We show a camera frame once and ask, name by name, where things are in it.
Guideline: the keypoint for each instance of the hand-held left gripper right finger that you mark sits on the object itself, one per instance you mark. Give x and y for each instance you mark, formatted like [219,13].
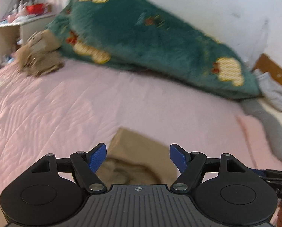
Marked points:
[178,158]

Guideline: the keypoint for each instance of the tan t-shirt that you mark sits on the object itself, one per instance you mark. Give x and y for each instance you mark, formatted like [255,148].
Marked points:
[136,146]

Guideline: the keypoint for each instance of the white desk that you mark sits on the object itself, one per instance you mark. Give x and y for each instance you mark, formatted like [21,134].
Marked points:
[7,40]

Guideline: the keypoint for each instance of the grey sweater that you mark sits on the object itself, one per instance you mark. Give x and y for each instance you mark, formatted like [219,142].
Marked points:
[273,92]

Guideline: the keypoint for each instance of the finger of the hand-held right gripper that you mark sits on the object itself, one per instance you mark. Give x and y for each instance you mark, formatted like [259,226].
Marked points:
[260,173]

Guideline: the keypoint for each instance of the green printed blanket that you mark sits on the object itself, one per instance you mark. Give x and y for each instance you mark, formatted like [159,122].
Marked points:
[143,40]

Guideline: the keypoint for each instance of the brown plush garment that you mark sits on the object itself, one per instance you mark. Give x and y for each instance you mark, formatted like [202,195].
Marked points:
[39,54]

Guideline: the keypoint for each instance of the pink pillow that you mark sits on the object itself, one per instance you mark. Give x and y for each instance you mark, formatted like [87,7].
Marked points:
[254,141]

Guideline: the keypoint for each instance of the grey and white pillow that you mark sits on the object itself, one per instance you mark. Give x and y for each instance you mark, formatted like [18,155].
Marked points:
[273,132]

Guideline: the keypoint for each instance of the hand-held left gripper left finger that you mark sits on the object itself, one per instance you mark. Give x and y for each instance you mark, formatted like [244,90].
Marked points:
[96,157]

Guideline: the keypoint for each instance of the pink quilted bed sheet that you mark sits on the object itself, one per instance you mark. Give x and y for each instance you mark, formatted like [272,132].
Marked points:
[60,104]

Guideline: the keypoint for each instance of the wooden headboard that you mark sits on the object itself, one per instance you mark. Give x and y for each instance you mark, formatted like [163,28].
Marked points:
[273,68]

